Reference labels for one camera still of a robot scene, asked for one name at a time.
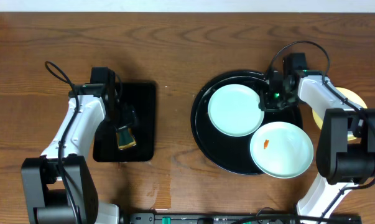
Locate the green yellow sponge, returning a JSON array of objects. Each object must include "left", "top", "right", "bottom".
[{"left": 116, "top": 126, "right": 137, "bottom": 150}]

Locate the light blue plate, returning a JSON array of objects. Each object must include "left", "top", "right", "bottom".
[
  {"left": 249, "top": 121, "right": 314, "bottom": 179},
  {"left": 208, "top": 84, "right": 264, "bottom": 137}
]

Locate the yellow plate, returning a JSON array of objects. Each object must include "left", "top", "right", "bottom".
[{"left": 312, "top": 87, "right": 367, "bottom": 129}]

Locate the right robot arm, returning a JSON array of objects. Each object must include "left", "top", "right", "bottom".
[{"left": 259, "top": 53, "right": 375, "bottom": 223}]

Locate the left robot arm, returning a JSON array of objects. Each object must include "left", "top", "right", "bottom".
[{"left": 21, "top": 67, "right": 137, "bottom": 223}]

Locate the black rectangular tray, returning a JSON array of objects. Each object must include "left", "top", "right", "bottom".
[{"left": 93, "top": 82, "right": 156, "bottom": 162}]

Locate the black round tray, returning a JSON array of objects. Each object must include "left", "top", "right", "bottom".
[{"left": 191, "top": 70, "right": 302, "bottom": 175}]

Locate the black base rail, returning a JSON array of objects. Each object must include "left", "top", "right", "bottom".
[{"left": 124, "top": 212, "right": 362, "bottom": 224}]

